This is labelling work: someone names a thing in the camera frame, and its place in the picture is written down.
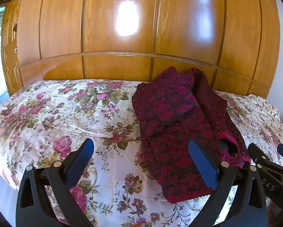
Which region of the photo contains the dark red floral garment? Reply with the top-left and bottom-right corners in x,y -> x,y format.
131,67 -> 252,204

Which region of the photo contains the white floral bedspread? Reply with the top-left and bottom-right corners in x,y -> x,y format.
0,79 -> 283,227

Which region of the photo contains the wooden wardrobe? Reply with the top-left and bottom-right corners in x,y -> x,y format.
1,0 -> 281,99

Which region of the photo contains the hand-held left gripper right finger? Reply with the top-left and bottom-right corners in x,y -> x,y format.
188,140 -> 267,227

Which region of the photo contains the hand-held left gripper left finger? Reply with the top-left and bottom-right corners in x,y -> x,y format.
15,138 -> 95,227

